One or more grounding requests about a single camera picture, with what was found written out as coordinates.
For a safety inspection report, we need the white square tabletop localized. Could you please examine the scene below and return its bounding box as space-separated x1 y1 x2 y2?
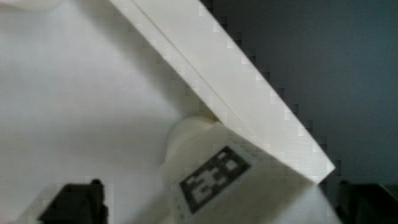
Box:
0 0 333 224

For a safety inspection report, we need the white leg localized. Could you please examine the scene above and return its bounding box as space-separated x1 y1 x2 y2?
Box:
161 117 342 224

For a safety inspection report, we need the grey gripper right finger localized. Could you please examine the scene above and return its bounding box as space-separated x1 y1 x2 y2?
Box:
335 181 398 224

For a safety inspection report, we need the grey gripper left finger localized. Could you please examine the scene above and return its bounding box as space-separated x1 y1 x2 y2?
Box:
15 178 109 224

